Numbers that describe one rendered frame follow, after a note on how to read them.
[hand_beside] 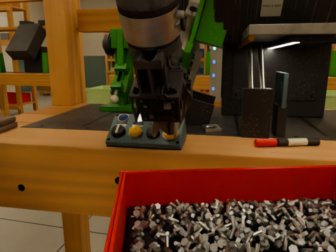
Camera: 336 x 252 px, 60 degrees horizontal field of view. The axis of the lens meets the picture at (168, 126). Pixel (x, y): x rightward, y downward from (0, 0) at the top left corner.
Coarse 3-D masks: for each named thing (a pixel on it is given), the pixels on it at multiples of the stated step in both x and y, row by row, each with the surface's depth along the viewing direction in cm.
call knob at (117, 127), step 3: (114, 126) 58; (117, 126) 57; (120, 126) 57; (111, 129) 57; (114, 129) 57; (117, 129) 57; (120, 129) 57; (123, 129) 57; (114, 132) 57; (117, 132) 56; (120, 132) 57; (123, 132) 57; (114, 135) 57; (117, 135) 57
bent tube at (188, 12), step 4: (188, 4) 79; (192, 4) 79; (196, 4) 80; (188, 8) 78; (192, 8) 80; (196, 8) 80; (188, 12) 77; (192, 12) 78; (188, 16) 80; (192, 16) 77; (188, 20) 81; (192, 20) 80; (188, 24) 82; (192, 24) 81; (188, 28) 83; (188, 32) 84; (184, 36) 86; (188, 36) 85; (184, 40) 86; (188, 40) 86; (184, 44) 86
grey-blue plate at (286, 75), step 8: (280, 72) 65; (280, 80) 65; (280, 88) 64; (280, 96) 64; (280, 104) 64; (272, 112) 70; (280, 112) 64; (272, 120) 69; (280, 120) 64; (272, 128) 69; (280, 128) 65
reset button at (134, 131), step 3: (132, 126) 57; (135, 126) 57; (138, 126) 57; (129, 129) 57; (132, 129) 56; (135, 129) 56; (138, 129) 56; (129, 132) 57; (132, 132) 56; (135, 132) 56; (138, 132) 56; (132, 135) 56; (135, 135) 56
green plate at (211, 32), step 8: (200, 0) 69; (208, 0) 70; (200, 8) 70; (208, 8) 71; (200, 16) 70; (208, 16) 71; (200, 24) 72; (208, 24) 71; (216, 24) 71; (192, 32) 71; (200, 32) 72; (208, 32) 72; (216, 32) 71; (224, 32) 71; (192, 40) 72; (200, 40) 72; (208, 40) 72; (216, 40) 72; (192, 56) 80
